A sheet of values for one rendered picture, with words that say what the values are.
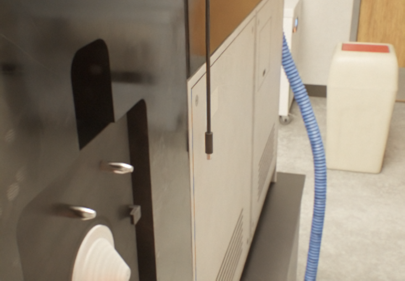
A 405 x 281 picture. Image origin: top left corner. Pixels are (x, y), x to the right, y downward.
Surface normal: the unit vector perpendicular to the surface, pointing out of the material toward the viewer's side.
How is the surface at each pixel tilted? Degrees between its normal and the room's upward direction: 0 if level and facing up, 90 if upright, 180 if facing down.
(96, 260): 46
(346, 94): 93
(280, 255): 0
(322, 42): 90
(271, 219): 0
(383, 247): 0
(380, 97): 93
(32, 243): 90
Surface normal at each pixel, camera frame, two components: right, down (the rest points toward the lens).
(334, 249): -0.01, -0.91
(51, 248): 0.97, 0.09
